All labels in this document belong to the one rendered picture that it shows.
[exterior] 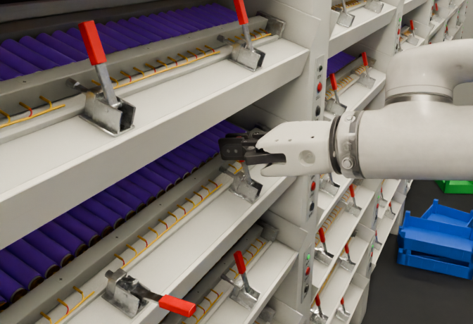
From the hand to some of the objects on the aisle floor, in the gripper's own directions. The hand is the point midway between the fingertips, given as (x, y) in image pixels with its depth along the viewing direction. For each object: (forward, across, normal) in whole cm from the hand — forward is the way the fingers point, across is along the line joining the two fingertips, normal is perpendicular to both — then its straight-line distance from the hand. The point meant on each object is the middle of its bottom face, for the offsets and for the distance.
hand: (236, 146), depth 70 cm
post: (+26, -23, +98) cm, 104 cm away
